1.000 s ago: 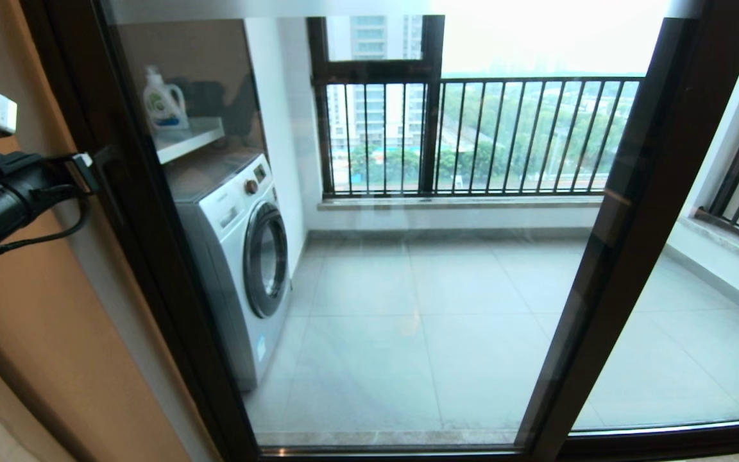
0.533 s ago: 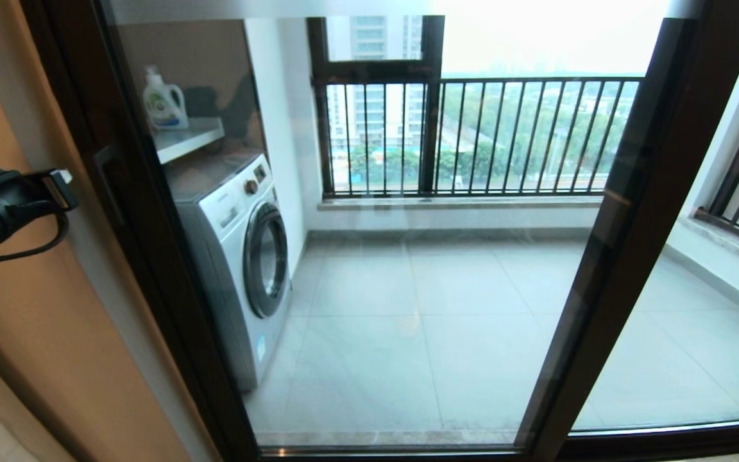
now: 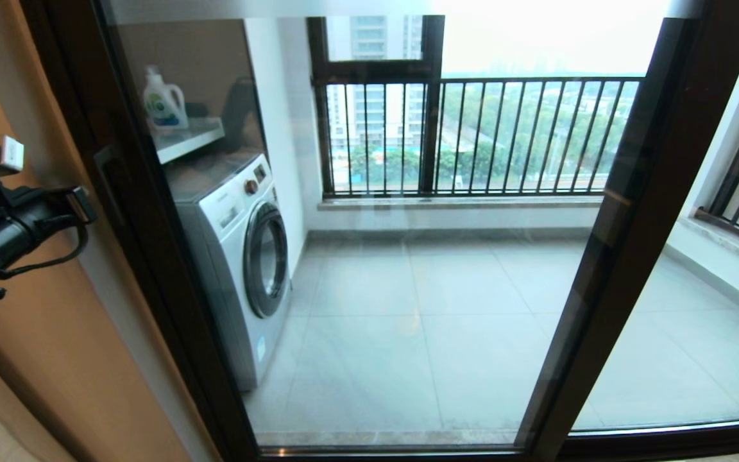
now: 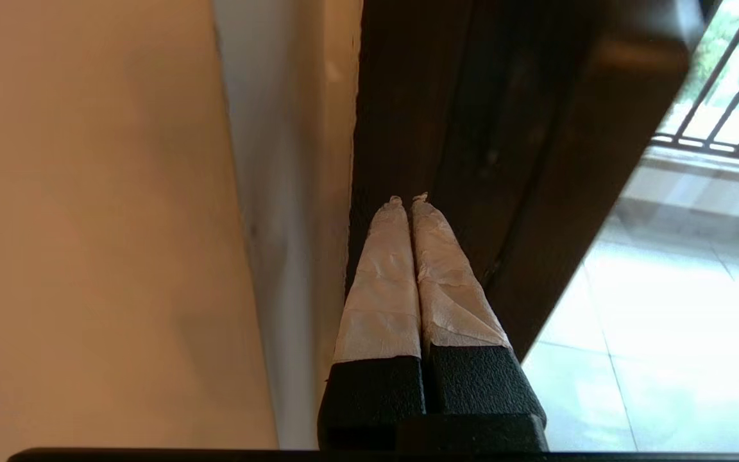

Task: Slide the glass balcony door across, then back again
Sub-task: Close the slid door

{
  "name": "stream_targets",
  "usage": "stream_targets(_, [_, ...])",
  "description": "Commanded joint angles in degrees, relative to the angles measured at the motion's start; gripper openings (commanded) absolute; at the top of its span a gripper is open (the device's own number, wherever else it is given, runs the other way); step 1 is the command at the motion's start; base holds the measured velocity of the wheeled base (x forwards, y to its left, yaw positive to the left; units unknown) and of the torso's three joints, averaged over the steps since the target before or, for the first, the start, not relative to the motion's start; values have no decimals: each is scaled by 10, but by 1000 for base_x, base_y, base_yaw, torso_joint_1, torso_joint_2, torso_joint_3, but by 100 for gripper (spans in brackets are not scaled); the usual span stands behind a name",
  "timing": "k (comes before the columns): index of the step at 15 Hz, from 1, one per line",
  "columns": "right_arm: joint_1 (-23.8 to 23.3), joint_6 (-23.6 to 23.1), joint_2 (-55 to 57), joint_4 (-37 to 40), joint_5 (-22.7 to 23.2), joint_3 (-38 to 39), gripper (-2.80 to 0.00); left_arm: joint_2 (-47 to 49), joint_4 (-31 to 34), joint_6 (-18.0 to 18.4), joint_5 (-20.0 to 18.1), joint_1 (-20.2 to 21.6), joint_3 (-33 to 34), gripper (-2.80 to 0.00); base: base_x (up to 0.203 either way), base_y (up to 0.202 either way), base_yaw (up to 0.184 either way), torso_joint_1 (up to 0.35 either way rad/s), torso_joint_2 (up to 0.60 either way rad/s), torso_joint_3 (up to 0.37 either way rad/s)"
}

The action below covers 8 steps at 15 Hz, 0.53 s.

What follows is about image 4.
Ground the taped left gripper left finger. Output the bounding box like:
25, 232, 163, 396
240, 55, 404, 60
318, 196, 426, 450

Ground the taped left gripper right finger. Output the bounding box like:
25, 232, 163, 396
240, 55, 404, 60
410, 193, 547, 415

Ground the brown framed sliding glass door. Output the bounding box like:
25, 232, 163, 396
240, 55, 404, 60
430, 0, 739, 453

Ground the dark framed sliding glass door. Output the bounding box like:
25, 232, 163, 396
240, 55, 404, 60
344, 0, 476, 296

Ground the long grey stone sill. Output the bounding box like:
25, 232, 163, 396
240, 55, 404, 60
626, 146, 739, 190

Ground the long black balcony railing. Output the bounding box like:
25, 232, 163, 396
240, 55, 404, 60
652, 0, 739, 164

